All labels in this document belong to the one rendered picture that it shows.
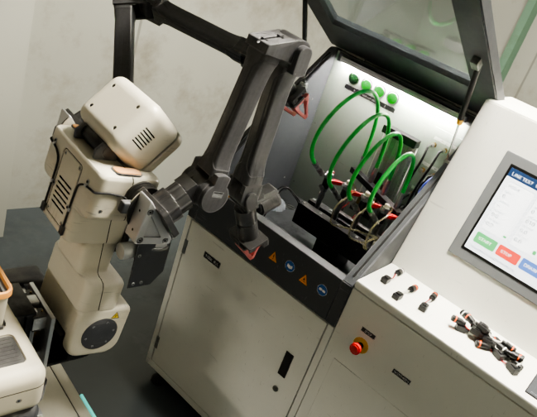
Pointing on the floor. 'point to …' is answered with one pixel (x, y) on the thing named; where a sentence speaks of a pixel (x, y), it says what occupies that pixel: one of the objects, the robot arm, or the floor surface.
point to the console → (466, 161)
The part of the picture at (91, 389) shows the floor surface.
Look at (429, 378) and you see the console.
